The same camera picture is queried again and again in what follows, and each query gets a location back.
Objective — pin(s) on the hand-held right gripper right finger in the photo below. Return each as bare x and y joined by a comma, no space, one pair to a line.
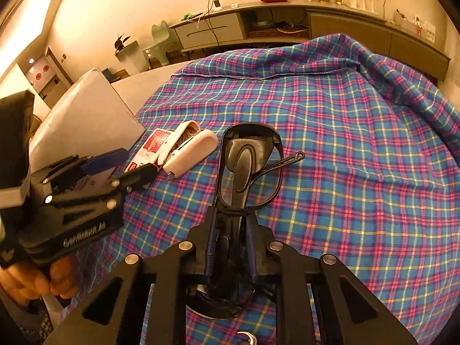
252,253

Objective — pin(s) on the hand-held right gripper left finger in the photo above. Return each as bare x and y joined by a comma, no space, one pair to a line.
212,248

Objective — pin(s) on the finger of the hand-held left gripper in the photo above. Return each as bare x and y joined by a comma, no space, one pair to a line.
140,176
107,158

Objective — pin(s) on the white cardboard box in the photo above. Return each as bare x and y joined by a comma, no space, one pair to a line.
90,115

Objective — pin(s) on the black sunglasses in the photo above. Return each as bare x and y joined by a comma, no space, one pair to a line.
248,172

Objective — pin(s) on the white items on sideboard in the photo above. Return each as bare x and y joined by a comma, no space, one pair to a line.
417,27

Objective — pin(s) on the person's left hand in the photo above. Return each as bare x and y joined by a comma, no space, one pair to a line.
61,276

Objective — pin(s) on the red and white small box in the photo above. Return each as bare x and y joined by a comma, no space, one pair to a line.
154,143

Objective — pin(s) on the white stapler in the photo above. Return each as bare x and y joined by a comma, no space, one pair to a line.
194,151

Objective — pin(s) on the blue crate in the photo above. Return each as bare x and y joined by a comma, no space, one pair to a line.
109,74

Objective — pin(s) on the purple and silver toy figure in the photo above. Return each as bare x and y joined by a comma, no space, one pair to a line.
251,338

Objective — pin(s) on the potted plant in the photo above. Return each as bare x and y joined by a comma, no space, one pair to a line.
127,52

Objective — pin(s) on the green plastic chair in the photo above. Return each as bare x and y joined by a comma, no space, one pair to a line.
161,43

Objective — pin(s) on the blue plaid cloth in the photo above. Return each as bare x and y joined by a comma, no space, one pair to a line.
359,151

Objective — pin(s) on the long grey sideboard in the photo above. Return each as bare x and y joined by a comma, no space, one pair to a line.
212,30

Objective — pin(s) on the green toy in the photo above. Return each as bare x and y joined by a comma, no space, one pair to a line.
192,16

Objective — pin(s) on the white charger with phone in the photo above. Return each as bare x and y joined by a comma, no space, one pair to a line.
217,4

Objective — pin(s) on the group of clear glasses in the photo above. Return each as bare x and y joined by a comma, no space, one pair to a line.
363,1

